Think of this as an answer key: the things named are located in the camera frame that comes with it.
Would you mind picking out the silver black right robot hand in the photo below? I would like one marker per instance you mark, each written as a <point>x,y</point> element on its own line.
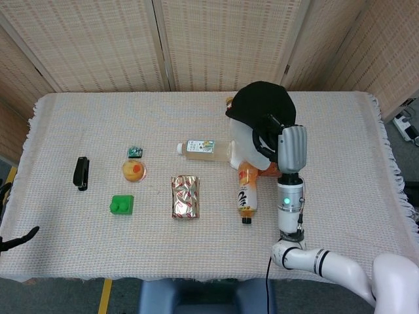
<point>292,147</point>

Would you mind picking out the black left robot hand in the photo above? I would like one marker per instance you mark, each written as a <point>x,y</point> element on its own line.
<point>19,240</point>

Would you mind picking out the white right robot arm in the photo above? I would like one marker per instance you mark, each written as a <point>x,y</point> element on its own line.
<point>289,209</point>

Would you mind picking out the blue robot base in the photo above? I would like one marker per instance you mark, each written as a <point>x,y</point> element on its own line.
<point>203,297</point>

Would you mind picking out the white foam mannequin head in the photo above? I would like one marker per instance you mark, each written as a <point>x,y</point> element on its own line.
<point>242,144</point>

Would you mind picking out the orange juice bottle black cap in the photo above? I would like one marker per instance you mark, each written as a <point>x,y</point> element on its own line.
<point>247,193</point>

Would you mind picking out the clear tea bottle white cap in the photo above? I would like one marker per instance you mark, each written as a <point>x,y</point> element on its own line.
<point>203,151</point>

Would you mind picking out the black stapler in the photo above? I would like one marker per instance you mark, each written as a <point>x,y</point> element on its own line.
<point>81,173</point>

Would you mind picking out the green toy building block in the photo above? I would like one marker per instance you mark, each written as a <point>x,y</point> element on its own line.
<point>122,206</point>

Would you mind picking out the white power strip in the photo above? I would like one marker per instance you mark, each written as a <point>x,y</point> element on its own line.
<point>406,126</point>

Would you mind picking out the gold foil snack packet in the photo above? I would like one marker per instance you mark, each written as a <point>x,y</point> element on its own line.
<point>185,198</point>

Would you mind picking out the woven bamboo folding screen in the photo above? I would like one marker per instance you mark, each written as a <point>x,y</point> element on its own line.
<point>212,42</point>

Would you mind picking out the orange jelly cup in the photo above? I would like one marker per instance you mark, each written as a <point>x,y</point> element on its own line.
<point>133,170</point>

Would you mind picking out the beige waffle-weave tablecloth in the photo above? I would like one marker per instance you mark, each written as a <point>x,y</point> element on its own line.
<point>196,248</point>

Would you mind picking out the small green candy wrapper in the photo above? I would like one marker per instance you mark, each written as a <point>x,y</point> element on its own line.
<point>135,152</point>

